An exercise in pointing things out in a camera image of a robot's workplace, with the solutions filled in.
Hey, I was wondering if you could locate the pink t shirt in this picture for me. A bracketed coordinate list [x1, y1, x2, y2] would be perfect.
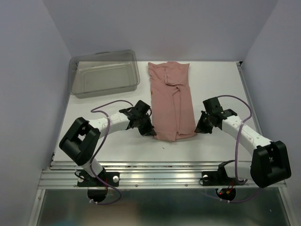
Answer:
[148, 62, 196, 142]

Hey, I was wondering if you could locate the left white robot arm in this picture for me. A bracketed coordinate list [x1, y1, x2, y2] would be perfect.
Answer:
[59, 100, 156, 186]

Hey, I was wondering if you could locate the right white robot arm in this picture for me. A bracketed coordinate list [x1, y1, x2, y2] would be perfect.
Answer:
[195, 97, 292, 188]

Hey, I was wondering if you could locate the clear plastic bin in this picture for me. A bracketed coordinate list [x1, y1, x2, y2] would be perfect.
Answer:
[68, 50, 140, 98]

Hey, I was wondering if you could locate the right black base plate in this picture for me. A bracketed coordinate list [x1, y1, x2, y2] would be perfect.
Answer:
[199, 171, 239, 187]

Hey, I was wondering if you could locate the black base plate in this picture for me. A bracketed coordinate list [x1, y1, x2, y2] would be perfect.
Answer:
[77, 171, 120, 188]
[199, 171, 239, 187]

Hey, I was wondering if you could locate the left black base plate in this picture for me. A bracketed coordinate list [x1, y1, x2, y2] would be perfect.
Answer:
[77, 171, 120, 188]

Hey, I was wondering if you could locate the aluminium rail frame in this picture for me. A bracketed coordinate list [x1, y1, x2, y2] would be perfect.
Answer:
[39, 61, 262, 191]

